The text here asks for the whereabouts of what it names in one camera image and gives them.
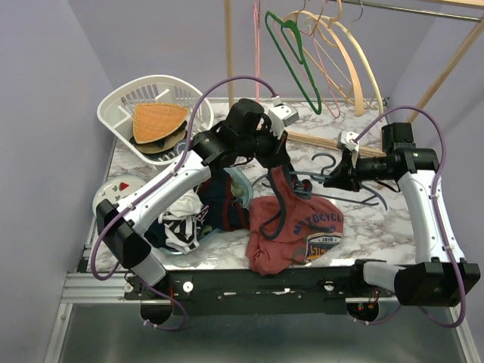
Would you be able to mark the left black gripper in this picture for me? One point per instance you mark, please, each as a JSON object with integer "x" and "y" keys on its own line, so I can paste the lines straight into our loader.
{"x": 278, "y": 155}

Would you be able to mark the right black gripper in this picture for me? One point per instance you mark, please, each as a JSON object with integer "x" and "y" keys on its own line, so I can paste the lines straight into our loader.
{"x": 339, "y": 178}

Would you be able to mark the red tank top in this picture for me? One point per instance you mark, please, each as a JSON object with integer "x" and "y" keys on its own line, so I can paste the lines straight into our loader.
{"x": 287, "y": 229}

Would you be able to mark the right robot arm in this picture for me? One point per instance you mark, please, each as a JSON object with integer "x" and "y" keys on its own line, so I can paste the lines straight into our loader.
{"x": 441, "y": 275}

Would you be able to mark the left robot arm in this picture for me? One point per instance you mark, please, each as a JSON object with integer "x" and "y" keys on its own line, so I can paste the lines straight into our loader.
{"x": 249, "y": 131}

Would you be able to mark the green plastic hanger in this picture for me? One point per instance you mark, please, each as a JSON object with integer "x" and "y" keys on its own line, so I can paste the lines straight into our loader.
{"x": 288, "y": 41}

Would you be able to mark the cream plastic hanger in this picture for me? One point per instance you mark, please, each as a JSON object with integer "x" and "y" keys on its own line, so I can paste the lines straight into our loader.
{"x": 323, "y": 26}

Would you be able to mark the black white striped garment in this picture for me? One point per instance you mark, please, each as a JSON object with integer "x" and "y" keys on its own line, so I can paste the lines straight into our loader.
{"x": 179, "y": 223}

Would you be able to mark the white plastic laundry basket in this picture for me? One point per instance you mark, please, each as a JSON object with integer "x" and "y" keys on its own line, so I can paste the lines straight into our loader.
{"x": 116, "y": 111}

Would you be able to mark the orange woven fan mat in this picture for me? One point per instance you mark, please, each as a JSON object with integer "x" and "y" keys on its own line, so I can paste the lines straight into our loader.
{"x": 155, "y": 121}

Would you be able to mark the watermelon pattern plate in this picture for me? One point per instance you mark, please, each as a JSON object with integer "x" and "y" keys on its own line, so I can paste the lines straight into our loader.
{"x": 117, "y": 188}

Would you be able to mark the wooden clothes rack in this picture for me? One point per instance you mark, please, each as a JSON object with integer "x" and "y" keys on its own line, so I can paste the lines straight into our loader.
{"x": 467, "y": 43}

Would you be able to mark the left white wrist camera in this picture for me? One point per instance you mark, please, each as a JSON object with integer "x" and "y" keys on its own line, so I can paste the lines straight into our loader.
{"x": 280, "y": 117}

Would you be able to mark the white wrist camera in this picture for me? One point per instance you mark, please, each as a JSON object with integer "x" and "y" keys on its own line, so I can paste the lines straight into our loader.
{"x": 280, "y": 117}
{"x": 347, "y": 141}

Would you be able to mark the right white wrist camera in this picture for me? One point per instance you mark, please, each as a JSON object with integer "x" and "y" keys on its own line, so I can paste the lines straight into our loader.
{"x": 347, "y": 141}

